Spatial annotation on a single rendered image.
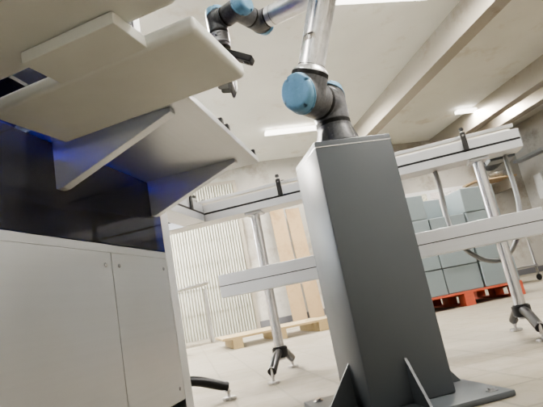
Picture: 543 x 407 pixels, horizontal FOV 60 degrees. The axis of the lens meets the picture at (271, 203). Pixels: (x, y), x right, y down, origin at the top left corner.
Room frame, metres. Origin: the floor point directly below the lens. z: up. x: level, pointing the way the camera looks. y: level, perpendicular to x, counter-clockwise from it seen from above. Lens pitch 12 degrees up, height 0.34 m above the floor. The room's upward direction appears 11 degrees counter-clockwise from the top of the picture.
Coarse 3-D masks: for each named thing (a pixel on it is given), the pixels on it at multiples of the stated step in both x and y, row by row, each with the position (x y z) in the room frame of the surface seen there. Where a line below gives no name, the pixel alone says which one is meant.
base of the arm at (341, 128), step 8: (328, 120) 1.43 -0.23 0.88; (336, 120) 1.43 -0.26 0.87; (344, 120) 1.43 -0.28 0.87; (320, 128) 1.45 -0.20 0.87; (328, 128) 1.43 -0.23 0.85; (336, 128) 1.42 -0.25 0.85; (344, 128) 1.42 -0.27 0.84; (352, 128) 1.46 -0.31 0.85; (320, 136) 1.45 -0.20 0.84; (328, 136) 1.44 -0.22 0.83; (336, 136) 1.41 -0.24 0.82; (344, 136) 1.41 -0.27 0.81; (352, 136) 1.42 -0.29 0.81
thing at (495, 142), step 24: (432, 144) 2.23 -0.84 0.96; (456, 144) 2.19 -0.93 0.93; (480, 144) 2.17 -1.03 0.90; (504, 144) 2.15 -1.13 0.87; (408, 168) 2.24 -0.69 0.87; (432, 168) 2.23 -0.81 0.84; (240, 192) 2.45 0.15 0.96; (264, 192) 2.39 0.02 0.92; (288, 192) 2.37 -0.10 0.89; (216, 216) 2.45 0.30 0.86; (240, 216) 2.51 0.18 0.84
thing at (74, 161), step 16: (160, 112) 1.08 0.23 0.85; (112, 128) 1.11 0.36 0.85; (128, 128) 1.10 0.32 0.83; (144, 128) 1.09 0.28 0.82; (64, 144) 1.14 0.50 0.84; (80, 144) 1.13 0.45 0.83; (96, 144) 1.12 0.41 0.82; (112, 144) 1.11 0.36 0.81; (128, 144) 1.11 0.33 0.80; (64, 160) 1.14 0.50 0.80; (80, 160) 1.13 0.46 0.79; (96, 160) 1.12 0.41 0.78; (64, 176) 1.14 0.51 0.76; (80, 176) 1.13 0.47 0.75
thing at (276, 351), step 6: (276, 348) 2.44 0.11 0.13; (282, 348) 2.43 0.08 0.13; (276, 354) 2.36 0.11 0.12; (282, 354) 2.43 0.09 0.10; (288, 354) 2.57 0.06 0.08; (276, 360) 2.31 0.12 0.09; (270, 366) 2.27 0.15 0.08; (276, 366) 2.28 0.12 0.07; (288, 366) 2.67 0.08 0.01; (294, 366) 2.66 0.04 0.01; (270, 372) 2.26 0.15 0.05; (270, 384) 2.23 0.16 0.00
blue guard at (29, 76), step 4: (28, 68) 1.08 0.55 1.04; (20, 72) 1.05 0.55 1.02; (24, 72) 1.07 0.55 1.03; (28, 72) 1.08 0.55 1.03; (32, 72) 1.10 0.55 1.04; (36, 72) 1.11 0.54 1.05; (16, 76) 1.04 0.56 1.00; (20, 76) 1.05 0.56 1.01; (24, 76) 1.07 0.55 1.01; (28, 76) 1.08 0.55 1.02; (32, 76) 1.09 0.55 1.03; (36, 76) 1.11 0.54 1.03; (40, 76) 1.12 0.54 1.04; (44, 76) 1.14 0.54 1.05; (24, 80) 1.06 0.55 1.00; (28, 80) 1.08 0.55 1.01; (32, 80) 1.09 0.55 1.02; (36, 80) 1.11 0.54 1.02; (28, 84) 1.08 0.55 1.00
